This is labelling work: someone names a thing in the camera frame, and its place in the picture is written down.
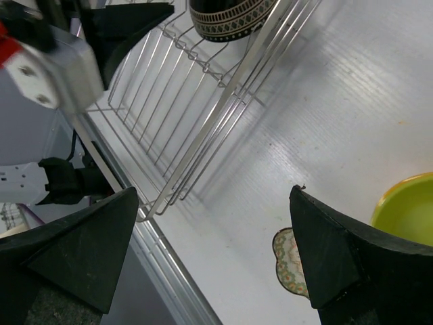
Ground small flower patterned dish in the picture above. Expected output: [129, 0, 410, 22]
[272, 227, 309, 299]

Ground lime green plastic bowl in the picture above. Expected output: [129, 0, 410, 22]
[371, 173, 432, 246]

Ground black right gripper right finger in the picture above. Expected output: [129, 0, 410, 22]
[290, 186, 432, 324]

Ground aluminium front rail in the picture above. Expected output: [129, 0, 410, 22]
[68, 115, 221, 324]

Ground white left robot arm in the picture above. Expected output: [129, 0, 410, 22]
[1, 1, 175, 205]

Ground metal wire dish rack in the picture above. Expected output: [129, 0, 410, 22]
[88, 1, 319, 219]

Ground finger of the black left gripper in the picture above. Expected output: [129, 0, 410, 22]
[83, 1, 175, 89]

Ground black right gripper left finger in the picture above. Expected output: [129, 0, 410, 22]
[1, 187, 139, 324]

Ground dark patterned ceramic bowl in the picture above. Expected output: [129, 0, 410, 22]
[188, 0, 276, 43]

